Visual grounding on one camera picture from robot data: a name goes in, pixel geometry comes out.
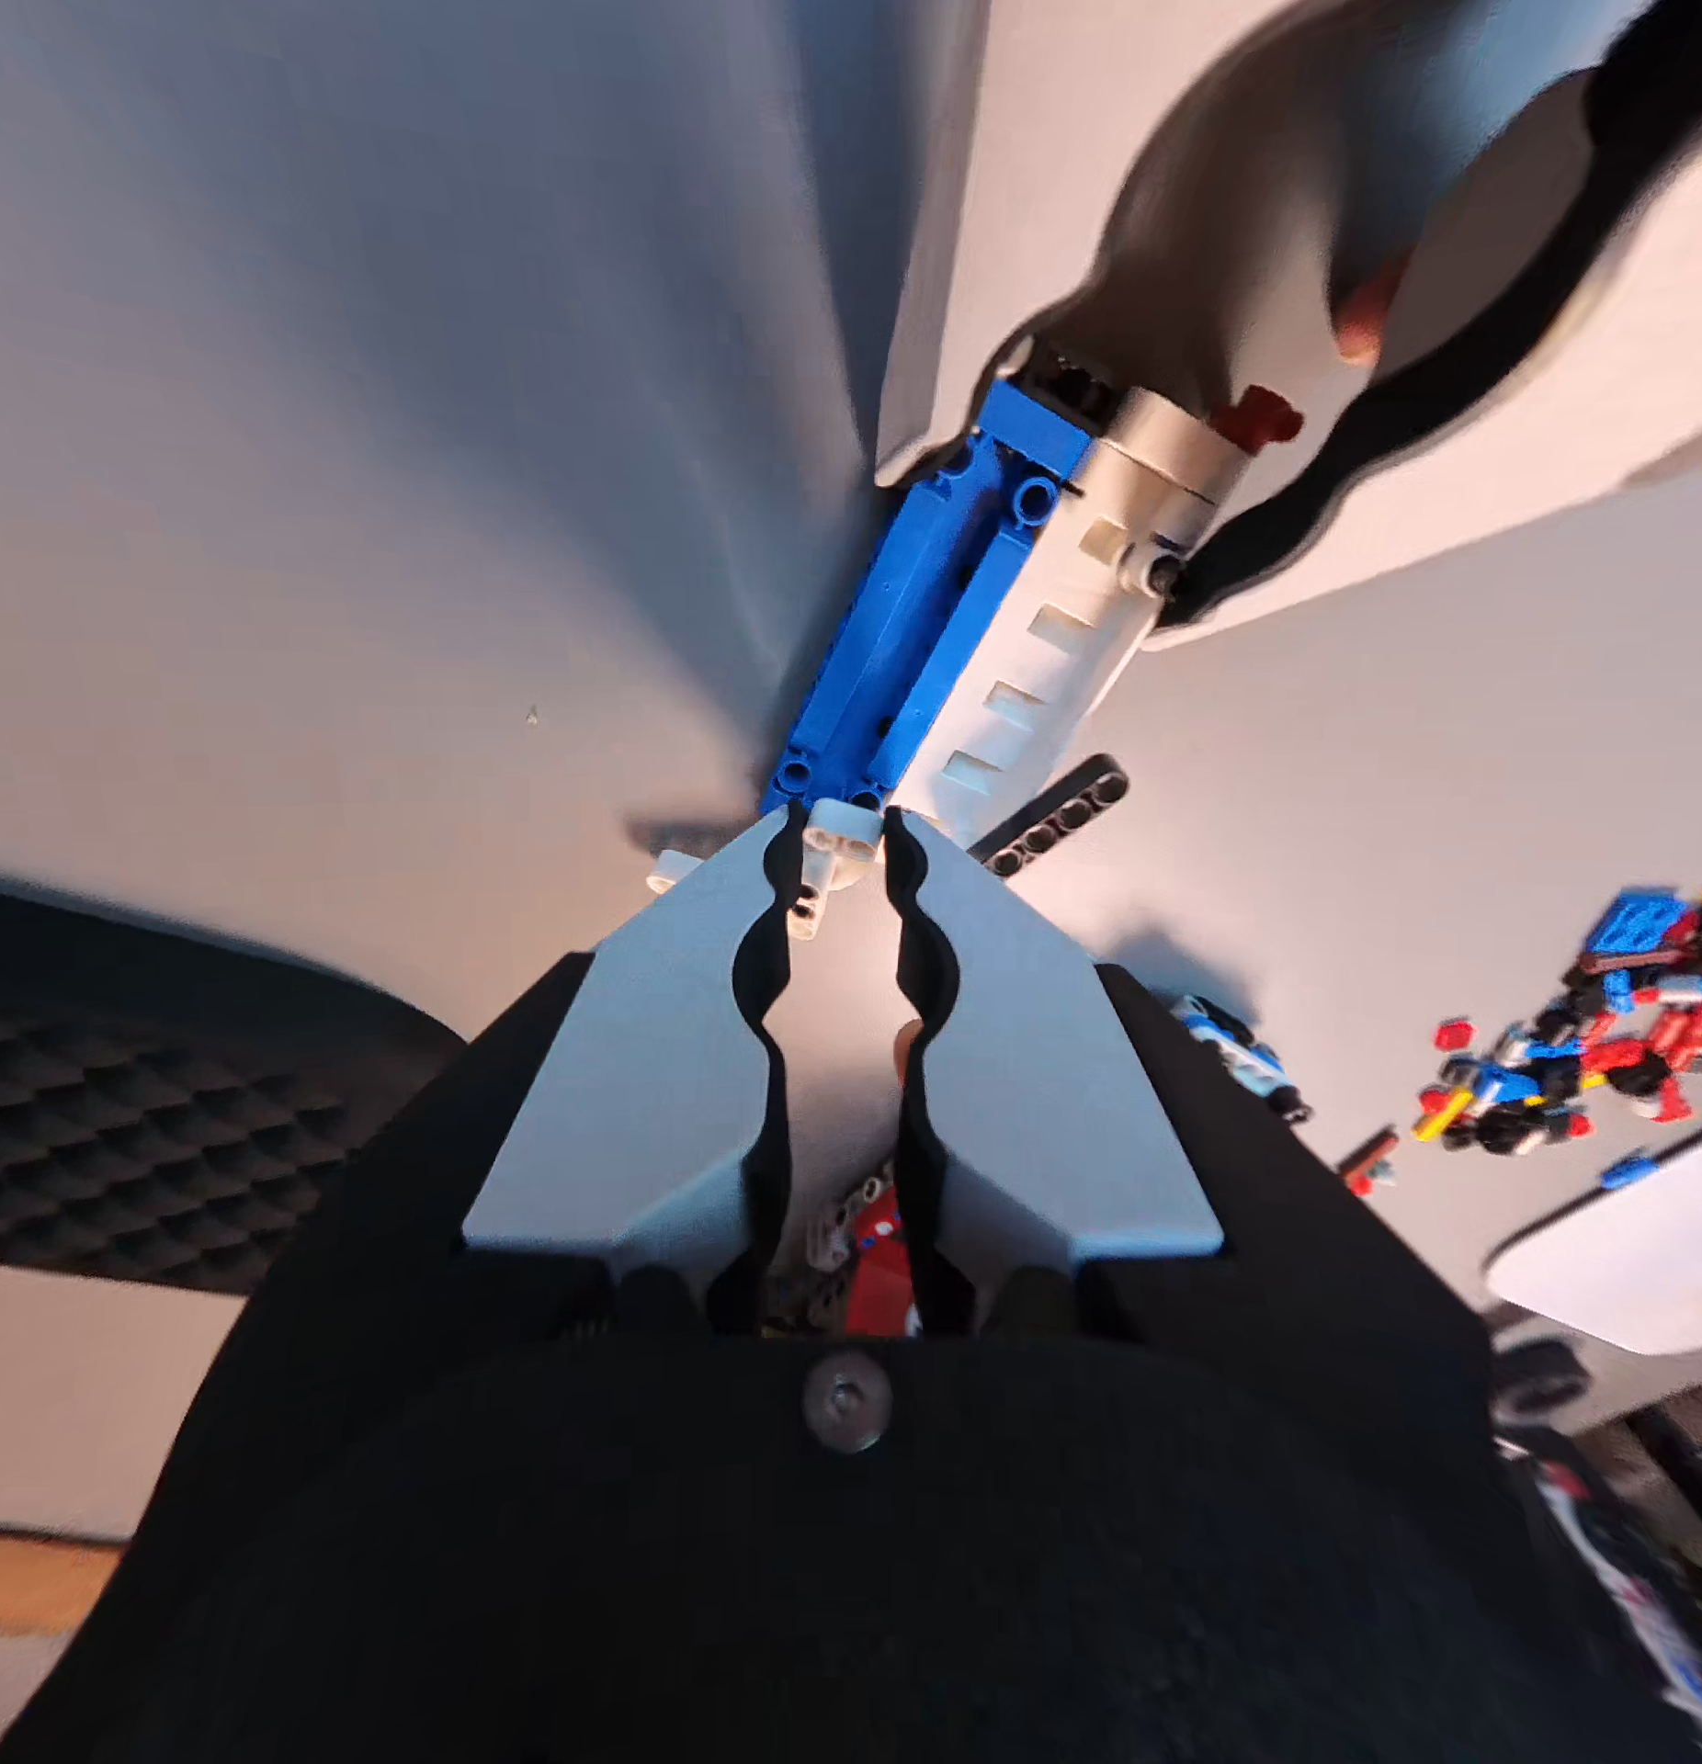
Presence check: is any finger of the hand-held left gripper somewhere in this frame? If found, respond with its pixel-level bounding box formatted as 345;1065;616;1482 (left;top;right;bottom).
1151;0;1702;652
872;0;1611;481

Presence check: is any blue and white lego assembly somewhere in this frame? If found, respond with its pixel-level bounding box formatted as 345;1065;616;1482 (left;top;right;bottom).
758;351;1305;843

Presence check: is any partly built lego car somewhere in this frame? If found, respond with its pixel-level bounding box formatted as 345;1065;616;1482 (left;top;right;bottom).
796;992;1315;1339

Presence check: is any small black lego tyre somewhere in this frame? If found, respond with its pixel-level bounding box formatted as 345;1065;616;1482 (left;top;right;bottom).
1492;1337;1597;1421

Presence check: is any black five-hole lego beam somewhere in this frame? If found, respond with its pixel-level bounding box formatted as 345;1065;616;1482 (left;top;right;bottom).
969;755;1132;879

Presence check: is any white L-shaped lego beam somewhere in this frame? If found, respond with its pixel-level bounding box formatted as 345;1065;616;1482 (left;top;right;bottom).
788;796;888;941

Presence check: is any white book stand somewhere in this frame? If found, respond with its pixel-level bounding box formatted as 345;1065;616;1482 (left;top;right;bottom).
1486;1123;1702;1360

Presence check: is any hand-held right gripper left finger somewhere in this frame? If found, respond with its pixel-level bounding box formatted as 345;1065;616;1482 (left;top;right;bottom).
463;803;809;1330

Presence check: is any pile of mixed lego pieces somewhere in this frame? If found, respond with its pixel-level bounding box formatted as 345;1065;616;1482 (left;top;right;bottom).
1415;875;1702;1156

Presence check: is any holographic sticker sheet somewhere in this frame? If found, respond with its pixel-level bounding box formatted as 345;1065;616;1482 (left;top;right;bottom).
1500;1434;1702;1737

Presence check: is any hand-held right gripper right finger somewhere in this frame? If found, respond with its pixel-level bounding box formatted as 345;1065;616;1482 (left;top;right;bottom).
882;806;1228;1330

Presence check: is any person's left hand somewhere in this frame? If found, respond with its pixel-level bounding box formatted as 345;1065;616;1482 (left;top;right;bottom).
1332;256;1411;366

